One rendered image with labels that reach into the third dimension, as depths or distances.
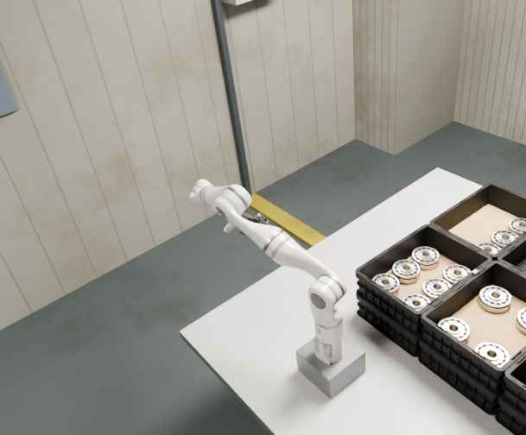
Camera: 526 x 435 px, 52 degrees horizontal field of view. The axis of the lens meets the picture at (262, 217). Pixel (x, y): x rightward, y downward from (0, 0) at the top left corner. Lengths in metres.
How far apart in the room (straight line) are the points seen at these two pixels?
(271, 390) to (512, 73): 3.28
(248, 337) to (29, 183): 1.68
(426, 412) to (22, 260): 2.43
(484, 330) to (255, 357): 0.80
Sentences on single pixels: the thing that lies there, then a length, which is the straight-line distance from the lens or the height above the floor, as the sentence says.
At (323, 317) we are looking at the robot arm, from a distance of 1.69.
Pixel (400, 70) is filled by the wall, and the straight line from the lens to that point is 4.17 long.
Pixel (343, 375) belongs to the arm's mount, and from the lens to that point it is 1.87.
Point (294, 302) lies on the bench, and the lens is 2.20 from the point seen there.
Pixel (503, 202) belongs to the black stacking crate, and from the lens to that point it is 2.47.
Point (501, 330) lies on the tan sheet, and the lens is 1.98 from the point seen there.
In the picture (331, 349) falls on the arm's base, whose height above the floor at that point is 0.88.
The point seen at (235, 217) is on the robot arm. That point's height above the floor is 1.27.
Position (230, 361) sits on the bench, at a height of 0.70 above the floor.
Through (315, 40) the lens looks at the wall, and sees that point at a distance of 4.08.
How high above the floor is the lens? 2.27
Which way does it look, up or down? 36 degrees down
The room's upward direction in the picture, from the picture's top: 9 degrees counter-clockwise
